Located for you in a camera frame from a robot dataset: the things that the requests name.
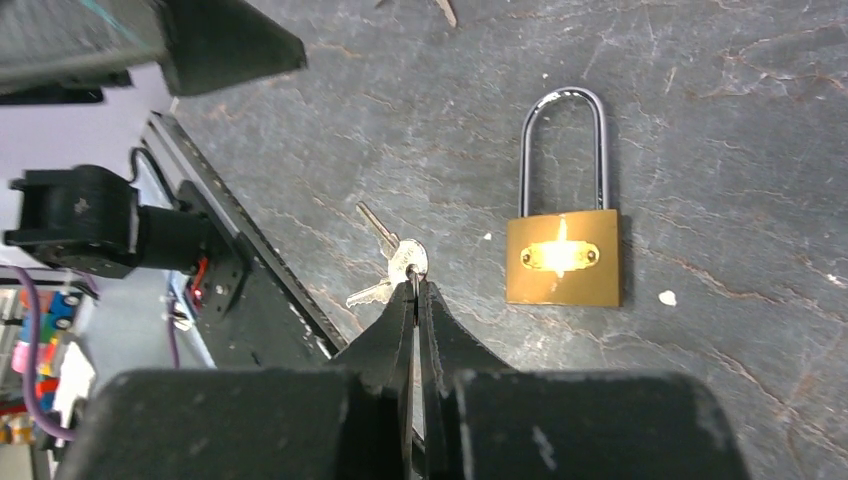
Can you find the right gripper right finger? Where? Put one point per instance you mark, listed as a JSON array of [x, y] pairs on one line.
[[446, 348]]

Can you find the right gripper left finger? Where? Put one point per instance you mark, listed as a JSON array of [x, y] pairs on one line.
[[378, 432]]

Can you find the small silver keys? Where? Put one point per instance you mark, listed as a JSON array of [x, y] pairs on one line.
[[405, 257]]

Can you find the brass padlock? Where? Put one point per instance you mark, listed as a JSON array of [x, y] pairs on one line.
[[571, 258]]

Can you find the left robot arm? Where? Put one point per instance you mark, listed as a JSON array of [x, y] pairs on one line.
[[88, 218]]

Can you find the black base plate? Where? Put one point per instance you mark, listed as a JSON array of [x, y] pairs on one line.
[[249, 308]]

